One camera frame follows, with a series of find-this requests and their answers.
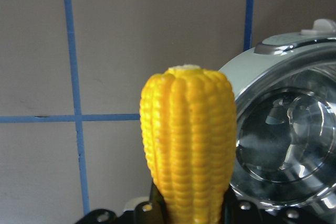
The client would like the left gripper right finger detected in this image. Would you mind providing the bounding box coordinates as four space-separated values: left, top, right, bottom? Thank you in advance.
222 185 263 224

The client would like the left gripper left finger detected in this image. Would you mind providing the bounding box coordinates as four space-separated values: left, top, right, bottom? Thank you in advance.
133 182 167 224

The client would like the yellow corn cob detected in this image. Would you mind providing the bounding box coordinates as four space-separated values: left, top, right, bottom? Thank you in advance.
140 65 237 223

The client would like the white electric pot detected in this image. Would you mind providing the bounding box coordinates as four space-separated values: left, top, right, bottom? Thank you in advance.
220 19 335 223

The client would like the brown paper mat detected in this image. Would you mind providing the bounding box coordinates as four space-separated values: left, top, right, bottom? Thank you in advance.
1 0 335 223

